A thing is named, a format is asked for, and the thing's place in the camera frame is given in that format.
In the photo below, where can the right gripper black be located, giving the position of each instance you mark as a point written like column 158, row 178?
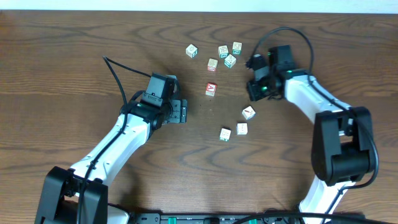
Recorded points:
column 252, row 88

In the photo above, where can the wooden block red bottom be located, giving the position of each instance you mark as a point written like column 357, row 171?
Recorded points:
column 212, row 64

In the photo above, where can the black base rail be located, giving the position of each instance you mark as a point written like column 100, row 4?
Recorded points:
column 157, row 218

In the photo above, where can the wooden block green bottom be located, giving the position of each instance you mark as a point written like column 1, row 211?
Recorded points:
column 225, row 134

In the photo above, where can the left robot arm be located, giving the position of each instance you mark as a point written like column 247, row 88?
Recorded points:
column 80, row 194

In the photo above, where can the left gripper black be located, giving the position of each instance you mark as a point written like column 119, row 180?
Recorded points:
column 179, row 111

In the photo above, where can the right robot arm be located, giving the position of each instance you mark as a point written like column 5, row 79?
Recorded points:
column 344, row 155

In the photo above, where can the wooden block green number two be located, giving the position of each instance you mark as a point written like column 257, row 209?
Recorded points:
column 237, row 48

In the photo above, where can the wooden block green X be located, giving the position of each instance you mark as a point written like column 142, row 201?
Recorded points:
column 230, row 61

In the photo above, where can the wooden block green upper middle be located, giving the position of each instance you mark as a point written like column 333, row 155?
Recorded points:
column 223, row 51

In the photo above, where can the red letter A block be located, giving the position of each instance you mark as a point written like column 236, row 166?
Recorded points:
column 211, row 89

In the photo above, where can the wooden block red drawing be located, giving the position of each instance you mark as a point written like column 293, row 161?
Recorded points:
column 248, row 112

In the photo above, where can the wooden block blue H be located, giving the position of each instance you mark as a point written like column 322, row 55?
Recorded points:
column 242, row 128

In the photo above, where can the wooden block green far left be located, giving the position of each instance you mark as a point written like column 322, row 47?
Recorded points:
column 191, row 51

